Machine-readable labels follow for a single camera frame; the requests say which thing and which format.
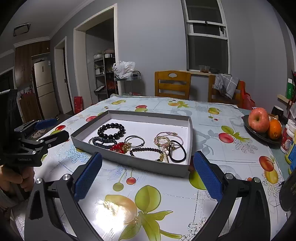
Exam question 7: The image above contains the wooden wall shelf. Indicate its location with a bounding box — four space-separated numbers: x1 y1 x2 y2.
277 94 292 105

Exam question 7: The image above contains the orange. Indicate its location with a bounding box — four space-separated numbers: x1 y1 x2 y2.
268 119 283 140

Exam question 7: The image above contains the green box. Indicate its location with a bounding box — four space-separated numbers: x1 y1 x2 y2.
285 77 295 99

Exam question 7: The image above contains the black bead bracelet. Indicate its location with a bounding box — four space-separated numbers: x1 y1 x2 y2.
97 123 126 141

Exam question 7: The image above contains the black plate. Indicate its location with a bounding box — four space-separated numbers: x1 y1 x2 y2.
241 115 284 149

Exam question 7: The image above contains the beige refrigerator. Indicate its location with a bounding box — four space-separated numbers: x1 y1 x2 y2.
33 60 58 120

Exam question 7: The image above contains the dark blue bead bracelet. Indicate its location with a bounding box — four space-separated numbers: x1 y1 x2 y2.
88 136 118 146

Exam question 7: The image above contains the gold round hair clip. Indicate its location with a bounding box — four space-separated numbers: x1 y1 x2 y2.
154 136 171 146

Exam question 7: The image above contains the red plastic bag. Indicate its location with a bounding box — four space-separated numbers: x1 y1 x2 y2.
238 81 256 110

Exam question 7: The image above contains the silver bangle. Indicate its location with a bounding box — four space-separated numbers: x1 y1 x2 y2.
124 135 145 147

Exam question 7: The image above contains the grey cardboard tray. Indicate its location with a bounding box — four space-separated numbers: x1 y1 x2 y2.
70 110 193 178

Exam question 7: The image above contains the black mug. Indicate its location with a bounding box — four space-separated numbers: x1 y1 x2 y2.
271 105 288 126

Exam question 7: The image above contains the red apple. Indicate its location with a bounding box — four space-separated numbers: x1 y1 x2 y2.
248 107 270 133

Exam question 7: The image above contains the grey checked cloth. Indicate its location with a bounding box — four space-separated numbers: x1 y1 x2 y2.
213 74 240 100

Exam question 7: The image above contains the fruit print tablecloth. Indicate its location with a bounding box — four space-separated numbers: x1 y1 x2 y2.
9 94 289 241

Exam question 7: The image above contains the wooden cabinet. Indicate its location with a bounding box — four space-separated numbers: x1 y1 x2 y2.
14 40 51 121

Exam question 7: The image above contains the white bottle red label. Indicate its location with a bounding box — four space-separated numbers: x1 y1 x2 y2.
280 123 296 154

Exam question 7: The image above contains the wooden chair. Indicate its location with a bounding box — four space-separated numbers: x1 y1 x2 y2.
208 74 245 108
154 71 192 100

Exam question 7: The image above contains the red and gold brooch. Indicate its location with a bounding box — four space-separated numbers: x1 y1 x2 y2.
110 142 132 154

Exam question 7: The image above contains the ceiling lamp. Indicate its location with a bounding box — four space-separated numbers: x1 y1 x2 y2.
13 23 31 37

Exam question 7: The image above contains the white plastic bag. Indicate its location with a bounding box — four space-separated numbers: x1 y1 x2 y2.
112 61 136 80

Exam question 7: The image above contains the blue and yellow container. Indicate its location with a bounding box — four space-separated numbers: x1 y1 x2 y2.
284 137 296 165

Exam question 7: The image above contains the dark round object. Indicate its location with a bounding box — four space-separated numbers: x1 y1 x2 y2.
279 171 296 212

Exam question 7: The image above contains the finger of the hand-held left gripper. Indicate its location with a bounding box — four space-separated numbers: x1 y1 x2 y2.
20 130 70 153
14 118 58 139

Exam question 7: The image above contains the person's left hand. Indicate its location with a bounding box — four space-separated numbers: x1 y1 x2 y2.
0 165 35 193

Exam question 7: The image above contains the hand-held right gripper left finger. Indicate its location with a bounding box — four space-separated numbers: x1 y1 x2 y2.
24 152 103 241

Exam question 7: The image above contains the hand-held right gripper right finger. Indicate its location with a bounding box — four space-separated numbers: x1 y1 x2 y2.
192 151 271 241

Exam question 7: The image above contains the window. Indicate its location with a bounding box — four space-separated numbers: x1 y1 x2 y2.
181 0 232 73

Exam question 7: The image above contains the pink cord bracelet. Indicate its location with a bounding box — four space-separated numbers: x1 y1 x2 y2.
156 131 184 145

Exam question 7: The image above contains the pearl and gold hair clip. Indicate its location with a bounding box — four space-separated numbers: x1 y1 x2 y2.
158 146 170 163

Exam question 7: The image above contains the metal shelf rack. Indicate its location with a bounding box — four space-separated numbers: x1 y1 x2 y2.
93 54 116 101

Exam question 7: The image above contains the red gift bag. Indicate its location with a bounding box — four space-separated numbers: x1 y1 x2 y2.
73 96 84 114

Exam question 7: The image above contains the thick black hair tie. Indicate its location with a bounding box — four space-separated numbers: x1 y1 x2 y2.
168 144 187 163

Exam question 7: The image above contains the dark red bead bracelet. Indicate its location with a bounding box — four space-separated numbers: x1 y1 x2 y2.
129 147 163 161

